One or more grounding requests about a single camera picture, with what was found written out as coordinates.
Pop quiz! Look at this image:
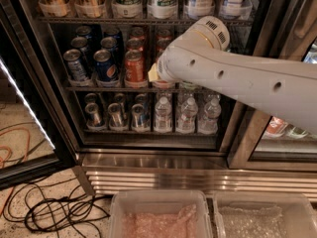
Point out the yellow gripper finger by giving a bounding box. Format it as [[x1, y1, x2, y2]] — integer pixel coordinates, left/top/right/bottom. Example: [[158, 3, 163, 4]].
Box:
[[148, 66, 159, 82]]

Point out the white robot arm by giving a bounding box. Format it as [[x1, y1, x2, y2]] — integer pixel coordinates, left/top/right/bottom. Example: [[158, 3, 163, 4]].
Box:
[[148, 16, 317, 134]]

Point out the second row right coke can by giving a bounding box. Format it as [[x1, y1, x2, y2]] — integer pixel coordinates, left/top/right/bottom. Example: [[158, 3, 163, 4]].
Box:
[[156, 39, 171, 53]]

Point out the second row red coke can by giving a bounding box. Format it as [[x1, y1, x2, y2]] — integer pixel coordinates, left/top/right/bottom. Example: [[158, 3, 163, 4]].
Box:
[[126, 38, 144, 52]]

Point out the bottom shelf right can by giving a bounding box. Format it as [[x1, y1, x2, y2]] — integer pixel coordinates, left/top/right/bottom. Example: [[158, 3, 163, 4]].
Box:
[[132, 104, 150, 132]]

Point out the shelf can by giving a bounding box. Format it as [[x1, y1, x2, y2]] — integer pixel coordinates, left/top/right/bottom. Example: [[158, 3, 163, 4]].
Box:
[[85, 103, 105, 130], [132, 104, 150, 132], [108, 103, 128, 131]]

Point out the front blue pepsi can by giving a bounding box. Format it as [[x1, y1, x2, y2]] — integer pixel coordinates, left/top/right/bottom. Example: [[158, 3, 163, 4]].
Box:
[[93, 50, 119, 82]]

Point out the bottom shelf middle can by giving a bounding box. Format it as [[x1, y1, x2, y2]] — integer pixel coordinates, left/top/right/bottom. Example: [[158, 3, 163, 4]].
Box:
[[108, 103, 128, 131]]

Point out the front silver diet pepsi can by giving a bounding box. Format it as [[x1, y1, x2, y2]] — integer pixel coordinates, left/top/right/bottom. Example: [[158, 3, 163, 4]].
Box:
[[63, 49, 90, 86]]

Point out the bottom shelf left can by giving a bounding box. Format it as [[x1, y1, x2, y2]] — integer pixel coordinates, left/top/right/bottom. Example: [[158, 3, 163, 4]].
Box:
[[85, 103, 105, 130]]

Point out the top shelf green tea bottle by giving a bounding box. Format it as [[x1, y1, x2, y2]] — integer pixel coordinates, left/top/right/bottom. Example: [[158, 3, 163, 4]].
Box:
[[112, 0, 142, 19]]

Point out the shelf white bottle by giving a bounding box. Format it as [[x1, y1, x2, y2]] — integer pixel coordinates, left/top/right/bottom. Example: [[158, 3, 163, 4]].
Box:
[[219, 0, 252, 20], [184, 0, 215, 20]]

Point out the top shelf right white bottle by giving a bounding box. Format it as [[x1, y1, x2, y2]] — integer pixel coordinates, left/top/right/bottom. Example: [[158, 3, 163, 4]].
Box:
[[219, 0, 252, 20]]

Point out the red can behind right door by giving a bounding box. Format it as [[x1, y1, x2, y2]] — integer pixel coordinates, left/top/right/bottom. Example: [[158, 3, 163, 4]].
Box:
[[264, 117, 288, 138]]

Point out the open fridge glass door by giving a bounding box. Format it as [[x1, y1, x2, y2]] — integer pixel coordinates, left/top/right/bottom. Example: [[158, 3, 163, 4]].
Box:
[[0, 8, 74, 190]]

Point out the left water bottle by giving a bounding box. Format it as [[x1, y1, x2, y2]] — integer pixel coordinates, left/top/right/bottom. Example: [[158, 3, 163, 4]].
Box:
[[155, 96, 172, 133]]

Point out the water bottle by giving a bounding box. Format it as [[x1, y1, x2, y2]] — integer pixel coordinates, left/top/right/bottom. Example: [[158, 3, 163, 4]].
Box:
[[155, 96, 172, 133], [198, 98, 222, 135], [176, 97, 198, 134]]

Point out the middle water bottle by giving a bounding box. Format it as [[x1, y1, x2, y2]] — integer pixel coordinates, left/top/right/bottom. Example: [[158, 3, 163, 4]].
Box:
[[176, 97, 198, 134]]

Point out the right water bottle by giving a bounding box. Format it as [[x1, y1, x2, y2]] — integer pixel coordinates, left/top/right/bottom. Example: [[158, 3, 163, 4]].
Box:
[[198, 98, 222, 135]]

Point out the left clear plastic bin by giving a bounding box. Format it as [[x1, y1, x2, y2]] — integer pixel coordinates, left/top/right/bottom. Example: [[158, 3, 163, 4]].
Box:
[[108, 189, 213, 238]]

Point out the clear plastic bin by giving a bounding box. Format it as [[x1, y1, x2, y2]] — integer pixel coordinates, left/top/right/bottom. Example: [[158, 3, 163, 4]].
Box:
[[108, 189, 213, 238], [213, 191, 317, 238]]

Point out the right clear plastic bin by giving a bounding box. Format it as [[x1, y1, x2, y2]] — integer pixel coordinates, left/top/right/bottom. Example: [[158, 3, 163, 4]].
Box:
[[213, 191, 317, 238]]

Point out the orange floor cable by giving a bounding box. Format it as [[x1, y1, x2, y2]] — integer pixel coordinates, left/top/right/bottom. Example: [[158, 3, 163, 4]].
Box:
[[0, 122, 32, 216]]

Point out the black floor cable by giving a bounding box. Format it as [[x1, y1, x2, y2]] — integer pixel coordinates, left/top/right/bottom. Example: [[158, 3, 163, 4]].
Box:
[[2, 173, 112, 238]]

